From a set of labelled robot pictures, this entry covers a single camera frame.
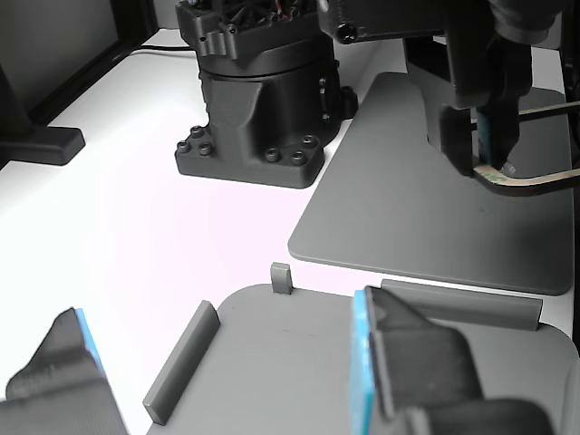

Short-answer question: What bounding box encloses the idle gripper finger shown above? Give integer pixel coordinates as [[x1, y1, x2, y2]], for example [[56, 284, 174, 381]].
[[348, 285, 558, 435], [0, 306, 131, 435]]

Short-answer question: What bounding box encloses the grey holder tray with tabs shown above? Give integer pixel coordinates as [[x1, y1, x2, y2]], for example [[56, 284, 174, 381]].
[[142, 261, 580, 435]]

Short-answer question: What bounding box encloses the long black stand foot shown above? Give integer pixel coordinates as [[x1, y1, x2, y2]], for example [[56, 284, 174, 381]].
[[0, 58, 87, 167]]

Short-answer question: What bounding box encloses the black working gripper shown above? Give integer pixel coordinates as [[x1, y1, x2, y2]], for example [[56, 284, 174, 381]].
[[427, 17, 534, 177]]

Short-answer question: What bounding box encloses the thin tan rectangular frame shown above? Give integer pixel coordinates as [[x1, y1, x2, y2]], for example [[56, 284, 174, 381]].
[[470, 101, 580, 199]]

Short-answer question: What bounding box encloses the black framed panel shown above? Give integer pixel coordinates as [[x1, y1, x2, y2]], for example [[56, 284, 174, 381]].
[[0, 0, 160, 131]]

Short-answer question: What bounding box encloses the black six-joint robot arm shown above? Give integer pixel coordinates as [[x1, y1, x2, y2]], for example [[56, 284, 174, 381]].
[[174, 0, 566, 190]]

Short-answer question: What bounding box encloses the dark grey flat plate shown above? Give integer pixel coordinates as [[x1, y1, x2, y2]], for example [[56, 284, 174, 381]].
[[287, 71, 580, 298]]

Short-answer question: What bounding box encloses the thin black power cable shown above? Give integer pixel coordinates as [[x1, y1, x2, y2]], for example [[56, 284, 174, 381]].
[[139, 43, 198, 59]]

